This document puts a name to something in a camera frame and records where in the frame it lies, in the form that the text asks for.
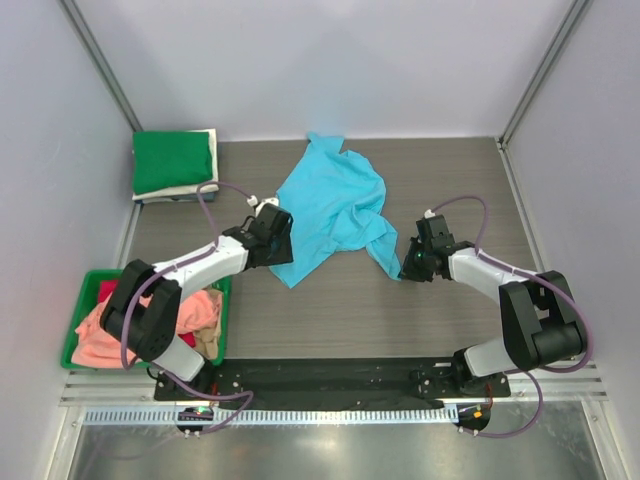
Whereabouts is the salmon pink t shirt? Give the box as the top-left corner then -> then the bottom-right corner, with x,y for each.
71,290 -> 213,369

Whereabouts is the aluminium rail front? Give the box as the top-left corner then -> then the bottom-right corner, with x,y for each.
58,363 -> 608,407

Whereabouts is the aluminium frame post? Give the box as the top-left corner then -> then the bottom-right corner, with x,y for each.
58,0 -> 143,132
496,0 -> 593,151

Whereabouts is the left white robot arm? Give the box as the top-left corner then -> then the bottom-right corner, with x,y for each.
100,203 -> 293,400

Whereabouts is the purple cable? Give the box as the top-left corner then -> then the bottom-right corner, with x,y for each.
121,180 -> 255,434
432,195 -> 595,439

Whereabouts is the folded cream t shirt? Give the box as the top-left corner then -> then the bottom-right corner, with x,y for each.
131,128 -> 220,202

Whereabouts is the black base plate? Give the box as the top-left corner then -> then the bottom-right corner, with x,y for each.
152,355 -> 512,407

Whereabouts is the light blue t shirt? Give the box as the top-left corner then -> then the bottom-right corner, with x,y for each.
271,133 -> 401,288

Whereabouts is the white slotted cable duct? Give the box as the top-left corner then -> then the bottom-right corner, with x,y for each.
83,404 -> 458,426

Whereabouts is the green plastic bin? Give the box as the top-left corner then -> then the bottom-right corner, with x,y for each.
60,269 -> 231,370

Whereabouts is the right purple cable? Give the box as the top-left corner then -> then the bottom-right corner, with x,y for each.
432,195 -> 595,439

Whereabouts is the right aluminium frame post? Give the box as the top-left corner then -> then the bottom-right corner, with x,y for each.
496,0 -> 593,151

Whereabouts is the folded grey blue t shirt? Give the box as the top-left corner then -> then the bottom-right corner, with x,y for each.
135,191 -> 217,205

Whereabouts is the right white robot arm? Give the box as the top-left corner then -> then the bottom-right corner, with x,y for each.
400,215 -> 590,396

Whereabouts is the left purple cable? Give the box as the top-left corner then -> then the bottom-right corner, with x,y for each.
121,180 -> 255,434

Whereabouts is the beige t shirt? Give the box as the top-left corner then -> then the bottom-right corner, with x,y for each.
194,288 -> 224,360

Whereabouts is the red t shirt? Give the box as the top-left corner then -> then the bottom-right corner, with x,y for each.
97,278 -> 196,347

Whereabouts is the left aluminium frame post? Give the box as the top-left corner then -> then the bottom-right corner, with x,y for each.
58,0 -> 143,132

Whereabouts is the folded green t shirt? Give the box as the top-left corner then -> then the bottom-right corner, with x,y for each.
131,129 -> 213,196

